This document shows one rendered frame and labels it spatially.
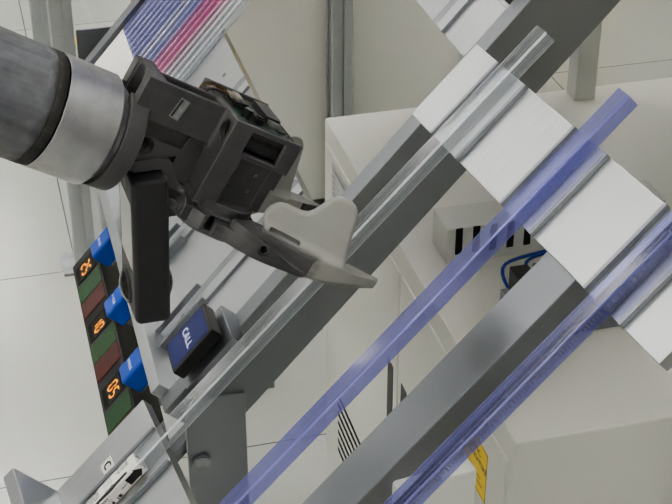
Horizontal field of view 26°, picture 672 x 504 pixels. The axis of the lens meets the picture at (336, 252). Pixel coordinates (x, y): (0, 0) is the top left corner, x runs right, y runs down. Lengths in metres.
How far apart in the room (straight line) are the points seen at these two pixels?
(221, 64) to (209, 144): 0.58
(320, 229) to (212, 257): 0.36
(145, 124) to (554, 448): 0.61
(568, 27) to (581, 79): 0.83
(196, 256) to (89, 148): 0.46
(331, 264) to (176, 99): 0.15
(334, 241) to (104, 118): 0.18
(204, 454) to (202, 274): 0.19
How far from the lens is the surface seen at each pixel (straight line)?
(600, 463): 1.42
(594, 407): 1.41
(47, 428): 2.41
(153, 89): 0.92
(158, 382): 1.24
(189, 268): 1.34
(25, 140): 0.89
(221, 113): 0.94
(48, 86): 0.89
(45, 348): 2.59
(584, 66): 1.98
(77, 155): 0.90
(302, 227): 0.97
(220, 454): 1.21
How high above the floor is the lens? 1.47
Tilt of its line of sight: 31 degrees down
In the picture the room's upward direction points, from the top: straight up
